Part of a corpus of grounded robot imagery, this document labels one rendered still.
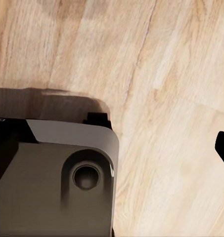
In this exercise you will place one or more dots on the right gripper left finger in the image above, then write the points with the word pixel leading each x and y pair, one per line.
pixel 8 149

